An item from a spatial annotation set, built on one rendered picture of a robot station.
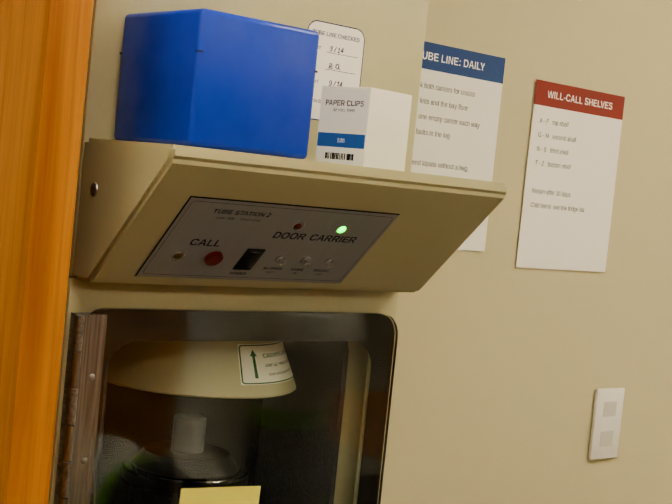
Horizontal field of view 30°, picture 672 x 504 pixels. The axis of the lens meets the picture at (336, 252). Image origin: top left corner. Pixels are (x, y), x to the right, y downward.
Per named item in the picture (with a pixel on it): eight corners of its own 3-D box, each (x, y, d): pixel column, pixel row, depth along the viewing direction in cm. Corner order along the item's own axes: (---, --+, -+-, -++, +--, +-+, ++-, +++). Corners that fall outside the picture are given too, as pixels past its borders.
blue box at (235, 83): (111, 140, 89) (123, 13, 88) (226, 153, 95) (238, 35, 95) (189, 146, 81) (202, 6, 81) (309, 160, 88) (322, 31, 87)
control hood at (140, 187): (68, 278, 89) (80, 137, 88) (401, 289, 110) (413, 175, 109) (154, 300, 80) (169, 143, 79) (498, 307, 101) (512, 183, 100)
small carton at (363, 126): (314, 163, 97) (321, 85, 97) (356, 168, 101) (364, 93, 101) (362, 167, 94) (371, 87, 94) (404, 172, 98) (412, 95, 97)
